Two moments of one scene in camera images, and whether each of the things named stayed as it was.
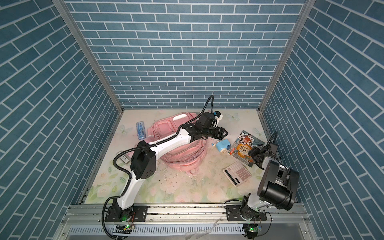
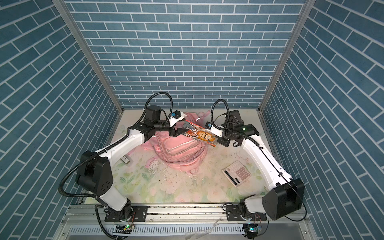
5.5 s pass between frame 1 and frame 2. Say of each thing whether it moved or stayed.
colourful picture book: moved
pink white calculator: stayed
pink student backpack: stayed
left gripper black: moved
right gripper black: moved
